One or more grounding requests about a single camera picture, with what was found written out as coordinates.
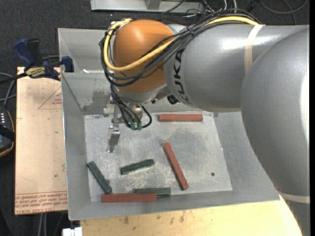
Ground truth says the dark green flat block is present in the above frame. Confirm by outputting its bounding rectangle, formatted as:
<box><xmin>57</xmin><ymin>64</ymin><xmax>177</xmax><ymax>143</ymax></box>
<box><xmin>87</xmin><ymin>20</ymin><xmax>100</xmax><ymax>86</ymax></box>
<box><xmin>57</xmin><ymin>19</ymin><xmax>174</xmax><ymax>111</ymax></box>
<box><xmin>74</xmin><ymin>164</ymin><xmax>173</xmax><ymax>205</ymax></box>
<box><xmin>133</xmin><ymin>187</ymin><xmax>172</xmax><ymax>197</ymax></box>
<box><xmin>120</xmin><ymin>158</ymin><xmax>156</xmax><ymax>176</ymax></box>
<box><xmin>87</xmin><ymin>160</ymin><xmax>113</xmax><ymax>195</ymax></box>

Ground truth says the grey metal bin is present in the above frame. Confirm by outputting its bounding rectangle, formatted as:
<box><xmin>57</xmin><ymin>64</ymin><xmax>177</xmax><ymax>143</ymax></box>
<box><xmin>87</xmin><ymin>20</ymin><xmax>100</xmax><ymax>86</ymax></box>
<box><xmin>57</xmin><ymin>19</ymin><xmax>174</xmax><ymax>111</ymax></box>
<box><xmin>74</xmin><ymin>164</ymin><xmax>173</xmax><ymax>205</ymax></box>
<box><xmin>58</xmin><ymin>28</ymin><xmax>281</xmax><ymax>221</ymax></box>

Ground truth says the red-brown flat block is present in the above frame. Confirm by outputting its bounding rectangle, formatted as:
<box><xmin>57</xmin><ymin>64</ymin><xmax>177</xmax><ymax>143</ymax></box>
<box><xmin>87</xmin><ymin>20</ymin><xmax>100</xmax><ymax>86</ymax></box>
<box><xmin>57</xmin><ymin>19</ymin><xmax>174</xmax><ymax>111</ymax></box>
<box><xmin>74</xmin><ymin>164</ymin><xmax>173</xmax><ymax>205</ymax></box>
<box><xmin>101</xmin><ymin>193</ymin><xmax>158</xmax><ymax>203</ymax></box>
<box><xmin>157</xmin><ymin>114</ymin><xmax>204</xmax><ymax>122</ymax></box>
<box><xmin>162</xmin><ymin>142</ymin><xmax>190</xmax><ymax>191</ymax></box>

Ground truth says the brown cardboard board red print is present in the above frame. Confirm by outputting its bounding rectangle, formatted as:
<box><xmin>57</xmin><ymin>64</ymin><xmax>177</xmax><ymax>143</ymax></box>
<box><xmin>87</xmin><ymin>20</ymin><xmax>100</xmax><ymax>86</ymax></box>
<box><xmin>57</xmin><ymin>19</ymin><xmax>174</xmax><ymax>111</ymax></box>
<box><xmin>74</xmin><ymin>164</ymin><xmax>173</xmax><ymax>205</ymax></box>
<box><xmin>14</xmin><ymin>66</ymin><xmax>68</xmax><ymax>216</ymax></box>

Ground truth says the black cylinder on white bracket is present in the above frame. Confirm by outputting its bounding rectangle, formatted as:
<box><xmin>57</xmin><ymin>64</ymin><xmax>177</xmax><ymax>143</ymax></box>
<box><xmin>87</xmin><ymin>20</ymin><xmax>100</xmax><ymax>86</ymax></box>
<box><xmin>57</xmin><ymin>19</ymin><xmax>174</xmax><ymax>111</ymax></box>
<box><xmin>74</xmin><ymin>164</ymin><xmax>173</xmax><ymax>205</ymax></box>
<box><xmin>167</xmin><ymin>94</ymin><xmax>180</xmax><ymax>106</ymax></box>

